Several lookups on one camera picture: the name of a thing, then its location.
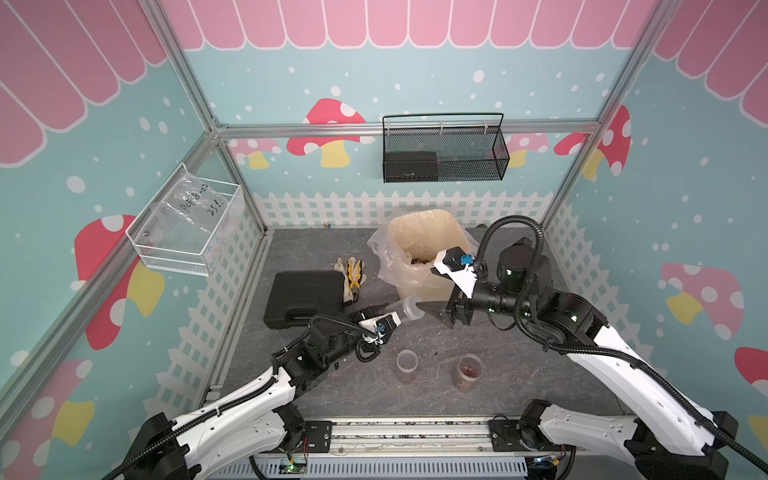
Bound black plastic tool case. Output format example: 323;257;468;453
263;270;344;330

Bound beige trash bin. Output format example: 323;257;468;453
386;209;472;303

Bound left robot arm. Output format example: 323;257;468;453
106;311;401;479

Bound black box in basket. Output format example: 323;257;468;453
383;151;439;183

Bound clear plastic bin liner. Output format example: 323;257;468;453
367;208;481;289

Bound clear plastic bag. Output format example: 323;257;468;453
146;164;246;274

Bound clear tea jar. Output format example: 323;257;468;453
384;295;425;324
452;354;484;393
396;350;419;385

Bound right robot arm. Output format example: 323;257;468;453
420;215;767;479

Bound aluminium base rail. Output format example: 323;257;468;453
209;415;637;475

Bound black wire mesh basket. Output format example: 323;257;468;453
381;112;510;182

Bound white yellow work gloves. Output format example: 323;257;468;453
333;257;367;306

